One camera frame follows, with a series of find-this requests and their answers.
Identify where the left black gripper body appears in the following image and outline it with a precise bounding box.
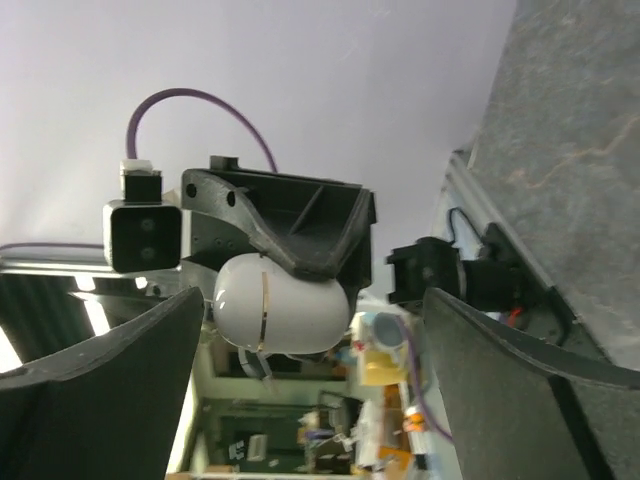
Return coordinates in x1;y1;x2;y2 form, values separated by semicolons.
180;212;250;290

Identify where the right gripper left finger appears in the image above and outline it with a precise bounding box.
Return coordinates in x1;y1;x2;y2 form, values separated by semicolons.
1;288;204;479

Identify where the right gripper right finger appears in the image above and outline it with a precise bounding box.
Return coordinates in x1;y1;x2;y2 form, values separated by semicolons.
423;289;639;480

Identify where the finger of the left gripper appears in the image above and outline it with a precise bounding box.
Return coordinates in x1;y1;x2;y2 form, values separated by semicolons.
289;219;374;369
182;157;376;280

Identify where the white earbud case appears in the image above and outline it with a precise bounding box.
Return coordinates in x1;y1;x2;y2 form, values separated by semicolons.
212;253;353;355

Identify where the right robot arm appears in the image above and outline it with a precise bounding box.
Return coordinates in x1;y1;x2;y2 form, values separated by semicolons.
1;214;639;479

